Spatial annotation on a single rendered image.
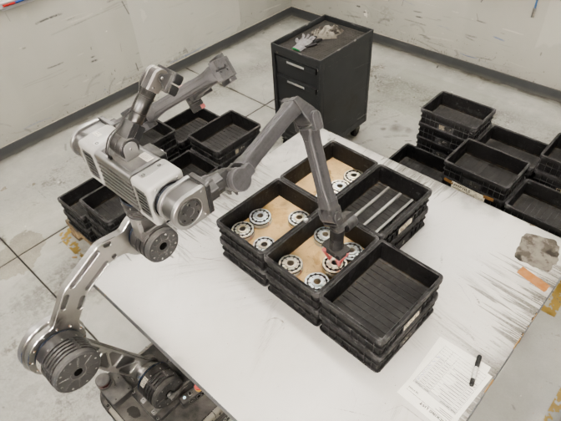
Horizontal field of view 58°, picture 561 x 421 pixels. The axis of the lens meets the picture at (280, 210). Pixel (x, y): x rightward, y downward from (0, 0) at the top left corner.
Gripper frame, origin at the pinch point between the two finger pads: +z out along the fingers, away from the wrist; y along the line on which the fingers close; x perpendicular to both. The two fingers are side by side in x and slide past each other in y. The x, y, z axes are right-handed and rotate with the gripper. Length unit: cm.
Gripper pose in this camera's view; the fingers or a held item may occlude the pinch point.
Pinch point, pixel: (335, 261)
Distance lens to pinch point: 207.3
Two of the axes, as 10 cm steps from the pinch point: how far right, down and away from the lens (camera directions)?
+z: 0.2, 7.3, 6.9
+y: -7.0, -4.8, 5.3
